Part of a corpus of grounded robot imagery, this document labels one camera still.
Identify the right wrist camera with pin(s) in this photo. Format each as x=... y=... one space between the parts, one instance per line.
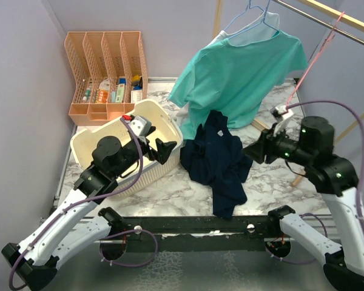
x=282 y=115

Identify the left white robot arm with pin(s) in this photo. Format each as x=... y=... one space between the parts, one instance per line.
x=37 y=259

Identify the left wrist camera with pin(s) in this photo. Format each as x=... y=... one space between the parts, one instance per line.
x=140 y=126

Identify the metal hanging rod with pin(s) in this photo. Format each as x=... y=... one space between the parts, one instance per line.
x=319 y=22

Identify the orange file organizer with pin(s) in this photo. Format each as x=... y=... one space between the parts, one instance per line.
x=95 y=56

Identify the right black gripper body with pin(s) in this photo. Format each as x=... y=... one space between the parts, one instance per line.
x=281 y=145

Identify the teal green t shirt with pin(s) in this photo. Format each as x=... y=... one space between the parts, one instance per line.
x=234 y=79

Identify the pink wire hanger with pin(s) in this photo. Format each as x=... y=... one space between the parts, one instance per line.
x=324 y=45

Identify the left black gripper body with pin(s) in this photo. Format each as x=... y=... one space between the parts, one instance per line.
x=147 y=151

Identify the navy blue t shirt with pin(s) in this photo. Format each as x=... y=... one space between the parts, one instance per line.
x=214 y=158

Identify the cream laundry basket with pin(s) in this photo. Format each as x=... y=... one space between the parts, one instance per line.
x=129 y=153

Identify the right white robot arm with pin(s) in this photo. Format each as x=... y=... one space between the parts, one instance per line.
x=336 y=180

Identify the white t shirt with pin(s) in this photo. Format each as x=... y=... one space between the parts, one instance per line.
x=255 y=31

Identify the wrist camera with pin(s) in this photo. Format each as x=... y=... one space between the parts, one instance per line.
x=140 y=126
x=282 y=115

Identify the wooden clothes rack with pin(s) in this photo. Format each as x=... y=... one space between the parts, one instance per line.
x=326 y=10

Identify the items in organizer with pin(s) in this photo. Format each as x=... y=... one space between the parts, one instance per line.
x=104 y=94

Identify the light blue wire hanger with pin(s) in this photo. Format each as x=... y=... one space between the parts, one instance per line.
x=248 y=11

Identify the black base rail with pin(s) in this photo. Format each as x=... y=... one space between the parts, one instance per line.
x=197 y=233

